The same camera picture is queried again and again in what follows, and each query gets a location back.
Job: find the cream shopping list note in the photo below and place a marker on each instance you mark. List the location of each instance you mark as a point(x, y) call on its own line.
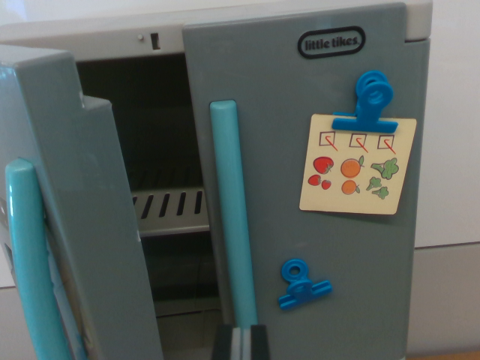
point(356, 202)

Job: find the small blue plastic clip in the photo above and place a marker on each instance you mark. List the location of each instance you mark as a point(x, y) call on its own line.
point(300, 292)

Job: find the light grey toy fridge cabinet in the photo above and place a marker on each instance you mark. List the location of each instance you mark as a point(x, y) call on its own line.
point(112, 37)

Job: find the large blue plastic clip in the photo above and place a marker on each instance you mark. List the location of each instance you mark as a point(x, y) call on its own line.
point(369, 114)

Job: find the grey slotted fridge shelf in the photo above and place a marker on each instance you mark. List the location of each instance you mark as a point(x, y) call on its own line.
point(168, 223)

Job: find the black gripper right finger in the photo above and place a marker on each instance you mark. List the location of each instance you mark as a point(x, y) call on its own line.
point(259, 345)

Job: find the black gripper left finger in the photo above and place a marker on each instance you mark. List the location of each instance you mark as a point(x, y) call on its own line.
point(223, 345)

